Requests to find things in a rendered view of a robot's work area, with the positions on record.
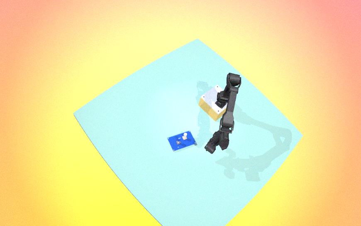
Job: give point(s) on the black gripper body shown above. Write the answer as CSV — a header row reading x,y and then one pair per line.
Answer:
x,y
211,147

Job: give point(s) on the blue circuit board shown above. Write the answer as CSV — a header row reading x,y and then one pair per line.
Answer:
x,y
181,141

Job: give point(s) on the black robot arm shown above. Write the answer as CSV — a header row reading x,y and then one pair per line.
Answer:
x,y
228,96

